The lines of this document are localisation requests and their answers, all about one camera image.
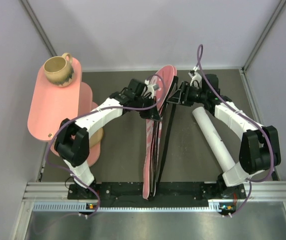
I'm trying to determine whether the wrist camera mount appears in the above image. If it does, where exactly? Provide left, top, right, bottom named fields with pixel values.
left=188, top=66, right=202, bottom=88
left=142, top=79, right=159, bottom=98

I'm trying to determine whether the white shuttlecock tube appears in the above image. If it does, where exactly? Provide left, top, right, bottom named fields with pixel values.
left=192, top=107, right=235, bottom=172

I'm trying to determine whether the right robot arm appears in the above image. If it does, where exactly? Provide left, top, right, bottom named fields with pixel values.
left=168, top=73, right=281, bottom=198

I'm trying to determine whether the pink racket bag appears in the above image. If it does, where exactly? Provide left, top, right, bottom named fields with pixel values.
left=142, top=65, right=177, bottom=200

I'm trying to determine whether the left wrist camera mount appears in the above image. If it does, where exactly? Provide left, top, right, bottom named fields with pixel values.
left=142, top=79, right=159, bottom=98

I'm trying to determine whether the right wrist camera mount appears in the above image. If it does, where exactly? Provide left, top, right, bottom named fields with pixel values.
left=188, top=66, right=202, bottom=88

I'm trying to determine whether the beige ceramic mug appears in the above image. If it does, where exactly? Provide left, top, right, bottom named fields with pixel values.
left=43, top=52, right=74, bottom=87

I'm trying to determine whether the pink two-tier side table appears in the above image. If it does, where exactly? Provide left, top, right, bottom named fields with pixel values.
left=27, top=56, right=105, bottom=169

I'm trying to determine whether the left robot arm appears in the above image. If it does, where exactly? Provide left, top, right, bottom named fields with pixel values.
left=54, top=79, right=165, bottom=198

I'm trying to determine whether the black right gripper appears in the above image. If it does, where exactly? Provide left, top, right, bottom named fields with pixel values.
left=167, top=81, right=207, bottom=107

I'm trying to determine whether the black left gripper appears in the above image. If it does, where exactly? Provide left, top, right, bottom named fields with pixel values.
left=133, top=95, right=161, bottom=122

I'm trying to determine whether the grey slotted cable duct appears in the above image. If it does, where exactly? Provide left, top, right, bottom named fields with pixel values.
left=33, top=202, right=98, bottom=212

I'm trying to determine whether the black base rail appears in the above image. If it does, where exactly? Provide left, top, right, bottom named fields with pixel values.
left=67, top=181, right=248, bottom=208

